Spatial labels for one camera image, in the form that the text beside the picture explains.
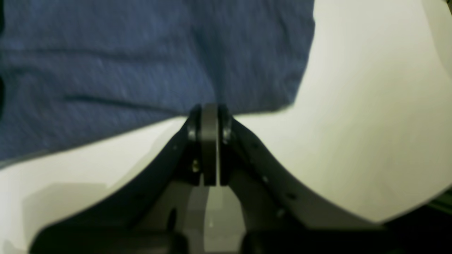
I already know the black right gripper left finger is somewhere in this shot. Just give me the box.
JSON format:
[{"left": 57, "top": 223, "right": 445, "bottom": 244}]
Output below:
[{"left": 30, "top": 104, "right": 212, "bottom": 254}]

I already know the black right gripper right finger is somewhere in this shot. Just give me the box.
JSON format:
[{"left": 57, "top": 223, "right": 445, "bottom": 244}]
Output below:
[{"left": 211, "top": 104, "right": 405, "bottom": 254}]

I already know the dark blue t-shirt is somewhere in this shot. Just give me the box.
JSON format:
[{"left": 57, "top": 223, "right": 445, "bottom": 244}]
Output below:
[{"left": 0, "top": 0, "right": 315, "bottom": 163}]

